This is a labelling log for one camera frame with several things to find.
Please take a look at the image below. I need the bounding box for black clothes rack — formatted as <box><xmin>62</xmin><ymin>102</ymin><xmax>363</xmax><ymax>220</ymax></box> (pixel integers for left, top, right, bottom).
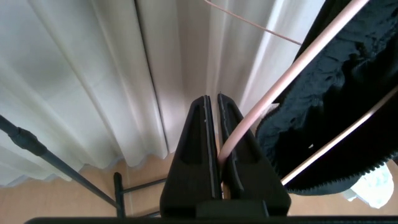
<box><xmin>0</xmin><ymin>114</ymin><xmax>169</xmax><ymax>218</ymax></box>

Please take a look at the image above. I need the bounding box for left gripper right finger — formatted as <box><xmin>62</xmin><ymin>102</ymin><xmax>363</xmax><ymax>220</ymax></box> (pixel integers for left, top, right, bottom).
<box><xmin>216</xmin><ymin>92</ymin><xmax>292</xmax><ymax>218</ymax></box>

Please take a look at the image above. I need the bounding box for beige curtain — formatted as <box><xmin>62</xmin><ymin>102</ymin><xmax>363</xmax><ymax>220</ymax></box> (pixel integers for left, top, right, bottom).
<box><xmin>0</xmin><ymin>0</ymin><xmax>327</xmax><ymax>187</ymax></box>

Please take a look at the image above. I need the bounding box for black garment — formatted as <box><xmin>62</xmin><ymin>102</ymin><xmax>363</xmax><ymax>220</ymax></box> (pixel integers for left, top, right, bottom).
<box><xmin>255</xmin><ymin>0</ymin><xmax>398</xmax><ymax>196</ymax></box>

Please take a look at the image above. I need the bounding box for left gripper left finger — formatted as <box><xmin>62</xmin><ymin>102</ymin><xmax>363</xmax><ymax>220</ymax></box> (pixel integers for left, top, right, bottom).
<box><xmin>159</xmin><ymin>95</ymin><xmax>222</xmax><ymax>218</ymax></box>

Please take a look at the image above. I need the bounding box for pink clothes hanger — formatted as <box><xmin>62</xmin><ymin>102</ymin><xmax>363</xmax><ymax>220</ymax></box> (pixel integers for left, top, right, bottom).
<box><xmin>203</xmin><ymin>0</ymin><xmax>302</xmax><ymax>46</ymax></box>
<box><xmin>217</xmin><ymin>0</ymin><xmax>398</xmax><ymax>187</ymax></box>

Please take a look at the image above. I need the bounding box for white garment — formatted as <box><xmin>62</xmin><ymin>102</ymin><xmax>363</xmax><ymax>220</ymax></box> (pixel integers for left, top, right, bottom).
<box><xmin>341</xmin><ymin>163</ymin><xmax>395</xmax><ymax>209</ymax></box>

